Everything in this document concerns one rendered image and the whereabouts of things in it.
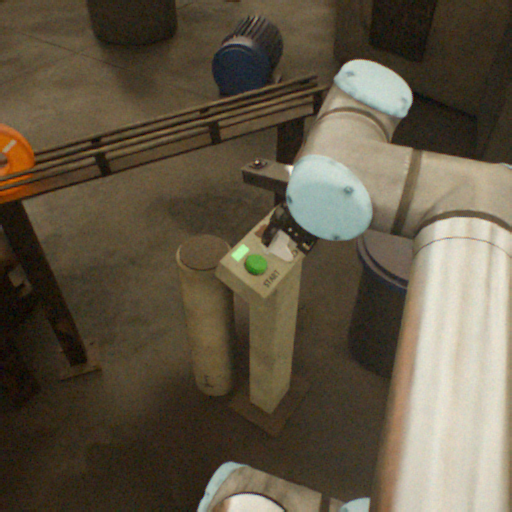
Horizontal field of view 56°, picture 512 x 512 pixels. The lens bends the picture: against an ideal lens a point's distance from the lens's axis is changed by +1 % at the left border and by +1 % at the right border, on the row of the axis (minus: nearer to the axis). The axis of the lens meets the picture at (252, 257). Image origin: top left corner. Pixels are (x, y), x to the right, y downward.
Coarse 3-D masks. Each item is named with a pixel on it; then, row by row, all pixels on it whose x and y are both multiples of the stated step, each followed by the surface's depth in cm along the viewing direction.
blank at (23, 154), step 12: (0, 132) 91; (12, 132) 93; (0, 144) 92; (12, 144) 93; (24, 144) 94; (12, 156) 94; (24, 156) 95; (12, 168) 96; (24, 168) 97; (12, 180) 98; (0, 192) 99; (12, 192) 100
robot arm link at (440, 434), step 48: (432, 192) 45; (480, 192) 43; (432, 240) 42; (480, 240) 40; (432, 288) 39; (480, 288) 37; (432, 336) 35; (480, 336) 35; (432, 384) 33; (480, 384) 32; (384, 432) 34; (432, 432) 31; (480, 432) 31; (384, 480) 31; (432, 480) 29; (480, 480) 29
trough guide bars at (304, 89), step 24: (240, 96) 108; (264, 96) 110; (288, 96) 105; (312, 96) 107; (192, 120) 108; (216, 120) 102; (240, 120) 105; (72, 144) 102; (96, 144) 104; (120, 144) 99; (48, 168) 97; (72, 168) 99
